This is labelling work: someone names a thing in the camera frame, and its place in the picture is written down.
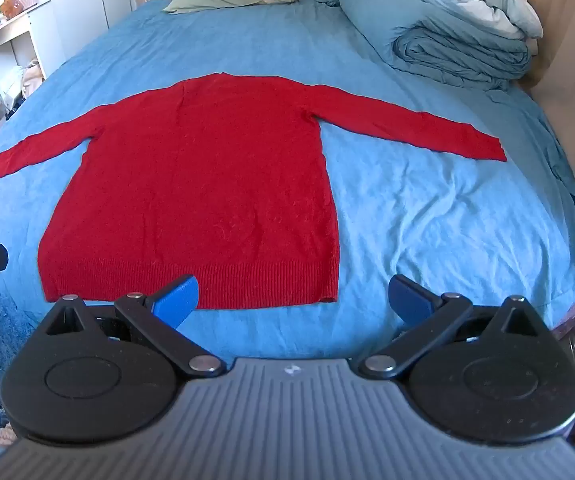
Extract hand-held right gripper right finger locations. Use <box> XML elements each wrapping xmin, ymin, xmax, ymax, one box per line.
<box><xmin>360</xmin><ymin>275</ymin><xmax>551</xmax><ymax>378</ymax></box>

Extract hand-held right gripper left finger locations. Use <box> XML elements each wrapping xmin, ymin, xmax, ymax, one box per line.
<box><xmin>42</xmin><ymin>275</ymin><xmax>225</xmax><ymax>377</ymax></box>

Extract red knit sweater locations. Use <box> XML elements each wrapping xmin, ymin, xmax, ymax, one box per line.
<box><xmin>0</xmin><ymin>72</ymin><xmax>508</xmax><ymax>311</ymax></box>

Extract bed with blue sheet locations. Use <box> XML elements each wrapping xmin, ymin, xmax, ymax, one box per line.
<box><xmin>0</xmin><ymin>0</ymin><xmax>575</xmax><ymax>361</ymax></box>

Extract beige bag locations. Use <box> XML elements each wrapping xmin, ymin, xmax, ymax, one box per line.
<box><xmin>20</xmin><ymin>59</ymin><xmax>45</xmax><ymax>100</ymax></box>

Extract white shelf unit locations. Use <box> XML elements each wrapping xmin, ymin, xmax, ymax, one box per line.
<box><xmin>0</xmin><ymin>0</ymin><xmax>50</xmax><ymax>171</ymax></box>

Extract folded blue duvet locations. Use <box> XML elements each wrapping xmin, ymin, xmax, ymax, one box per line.
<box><xmin>317</xmin><ymin>0</ymin><xmax>533</xmax><ymax>92</ymax></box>

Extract white wardrobe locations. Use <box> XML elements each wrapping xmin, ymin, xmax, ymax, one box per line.
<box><xmin>42</xmin><ymin>0</ymin><xmax>143</xmax><ymax>68</ymax></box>

